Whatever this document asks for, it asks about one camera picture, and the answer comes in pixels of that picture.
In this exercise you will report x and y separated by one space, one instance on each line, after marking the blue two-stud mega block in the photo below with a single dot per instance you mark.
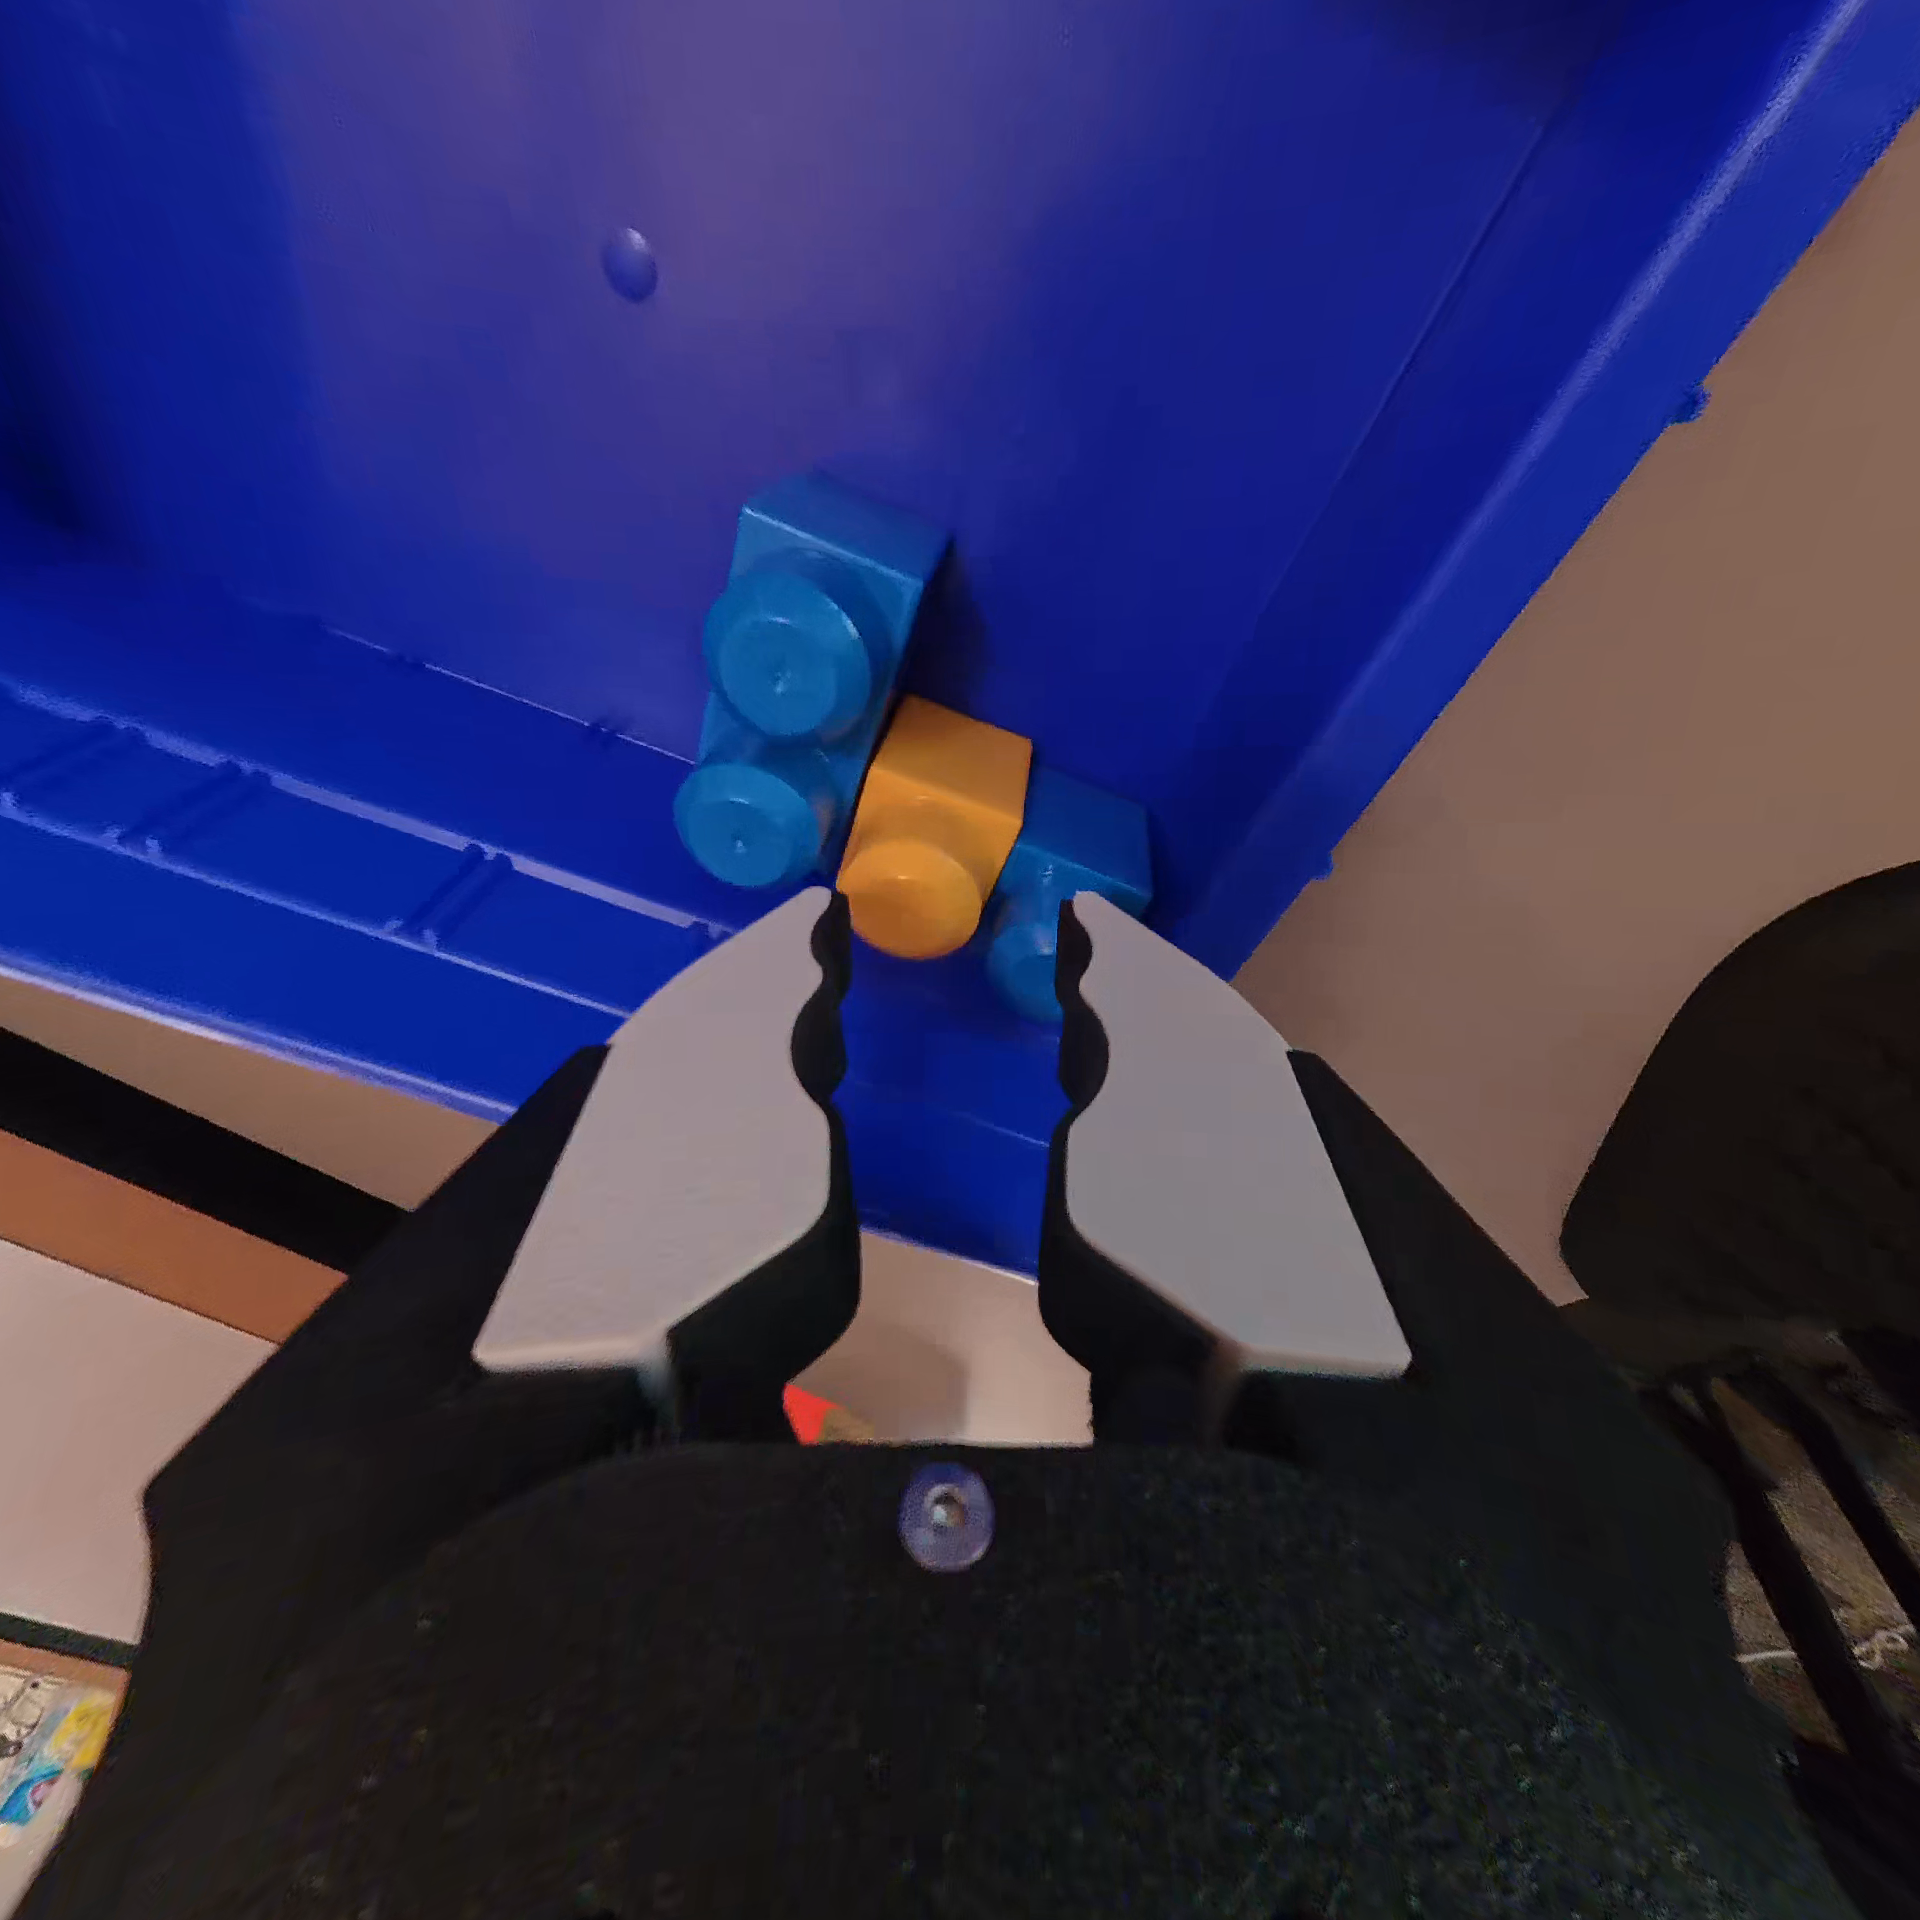
795 660

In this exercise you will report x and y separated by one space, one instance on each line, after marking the yellow one-stud mega block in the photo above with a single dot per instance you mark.
932 841

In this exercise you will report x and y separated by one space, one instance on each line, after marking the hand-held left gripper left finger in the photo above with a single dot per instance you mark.
675 1185

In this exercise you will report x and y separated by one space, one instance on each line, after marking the blue bin with block pile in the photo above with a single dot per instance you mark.
899 226

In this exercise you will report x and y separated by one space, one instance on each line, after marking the colourful sticker sheet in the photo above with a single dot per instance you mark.
52 1749

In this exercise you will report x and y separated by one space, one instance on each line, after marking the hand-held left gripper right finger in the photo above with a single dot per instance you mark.
1218 1200

